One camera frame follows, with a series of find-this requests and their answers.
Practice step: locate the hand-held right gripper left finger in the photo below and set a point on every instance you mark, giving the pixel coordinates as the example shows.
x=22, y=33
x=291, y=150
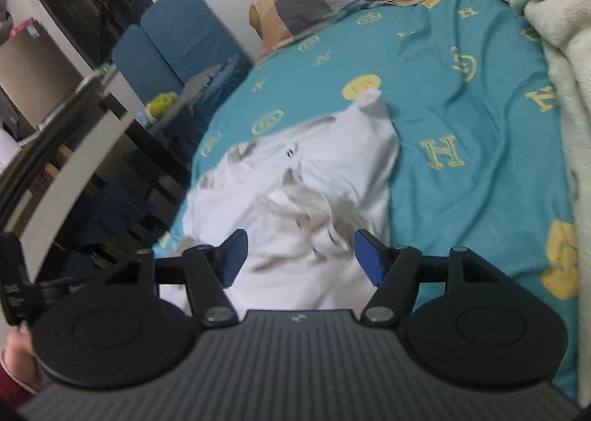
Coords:
x=235, y=259

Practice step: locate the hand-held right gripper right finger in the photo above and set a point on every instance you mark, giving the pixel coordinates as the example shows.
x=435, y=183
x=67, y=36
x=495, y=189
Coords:
x=368, y=259

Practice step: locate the white t-shirt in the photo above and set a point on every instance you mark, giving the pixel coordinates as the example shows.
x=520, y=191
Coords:
x=286, y=199

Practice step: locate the person's left hand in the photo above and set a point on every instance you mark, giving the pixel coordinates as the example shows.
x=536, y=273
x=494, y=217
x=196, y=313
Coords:
x=18, y=356

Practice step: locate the dark table with white edge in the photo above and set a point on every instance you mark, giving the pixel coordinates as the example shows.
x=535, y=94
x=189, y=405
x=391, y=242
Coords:
x=69, y=181

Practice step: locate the blue covered stool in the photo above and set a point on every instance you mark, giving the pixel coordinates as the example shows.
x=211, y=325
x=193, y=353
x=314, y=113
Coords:
x=115, y=213

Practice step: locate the green plush toy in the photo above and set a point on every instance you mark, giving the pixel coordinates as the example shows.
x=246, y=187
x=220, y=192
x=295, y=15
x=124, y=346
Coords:
x=161, y=105

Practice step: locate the grey cloth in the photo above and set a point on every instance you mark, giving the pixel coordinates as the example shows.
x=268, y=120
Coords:
x=198, y=84

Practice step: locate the beige refrigerator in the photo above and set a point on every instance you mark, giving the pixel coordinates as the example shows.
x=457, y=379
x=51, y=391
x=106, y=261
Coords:
x=32, y=75

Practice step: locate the blue covered chair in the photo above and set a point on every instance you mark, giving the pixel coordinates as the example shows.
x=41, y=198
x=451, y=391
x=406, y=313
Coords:
x=134, y=56
x=184, y=28

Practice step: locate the small green can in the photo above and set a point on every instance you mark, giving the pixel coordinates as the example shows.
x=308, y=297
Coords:
x=106, y=68

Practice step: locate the pink box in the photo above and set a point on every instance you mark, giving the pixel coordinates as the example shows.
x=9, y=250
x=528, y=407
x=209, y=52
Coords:
x=23, y=27

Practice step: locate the pale green fleece blanket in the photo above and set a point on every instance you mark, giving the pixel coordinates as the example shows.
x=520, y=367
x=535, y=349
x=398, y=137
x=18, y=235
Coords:
x=568, y=10

